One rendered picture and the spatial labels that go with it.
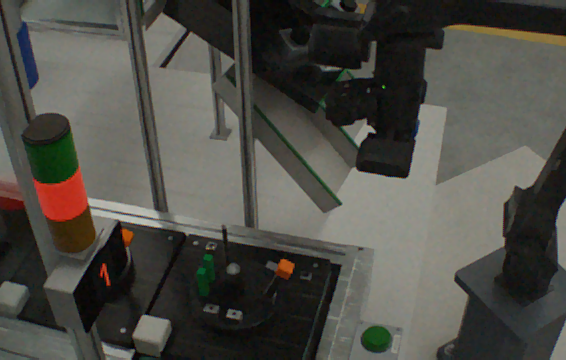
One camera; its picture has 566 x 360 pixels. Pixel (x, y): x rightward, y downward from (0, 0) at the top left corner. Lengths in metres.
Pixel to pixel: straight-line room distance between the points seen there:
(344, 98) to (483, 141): 2.26
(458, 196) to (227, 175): 0.47
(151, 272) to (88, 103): 0.69
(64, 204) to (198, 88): 1.03
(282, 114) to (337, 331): 0.38
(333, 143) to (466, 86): 2.15
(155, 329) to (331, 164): 0.43
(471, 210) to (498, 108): 1.87
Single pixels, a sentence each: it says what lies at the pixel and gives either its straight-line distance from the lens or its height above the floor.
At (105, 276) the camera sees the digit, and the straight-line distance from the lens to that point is 0.88.
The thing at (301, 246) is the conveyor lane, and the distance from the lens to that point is 1.23.
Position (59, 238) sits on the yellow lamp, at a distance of 0.82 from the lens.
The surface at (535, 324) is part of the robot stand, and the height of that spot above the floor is 1.06.
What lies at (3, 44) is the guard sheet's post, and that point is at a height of 1.51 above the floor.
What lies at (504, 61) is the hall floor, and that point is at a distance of 3.66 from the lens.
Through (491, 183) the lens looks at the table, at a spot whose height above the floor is 0.86.
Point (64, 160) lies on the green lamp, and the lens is 0.75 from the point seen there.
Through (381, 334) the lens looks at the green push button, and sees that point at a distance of 1.10.
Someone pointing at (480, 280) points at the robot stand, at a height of 1.06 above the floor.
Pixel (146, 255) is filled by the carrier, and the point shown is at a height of 0.97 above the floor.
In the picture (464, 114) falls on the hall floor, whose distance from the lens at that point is 3.23.
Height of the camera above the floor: 1.84
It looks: 41 degrees down
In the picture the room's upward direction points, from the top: 1 degrees counter-clockwise
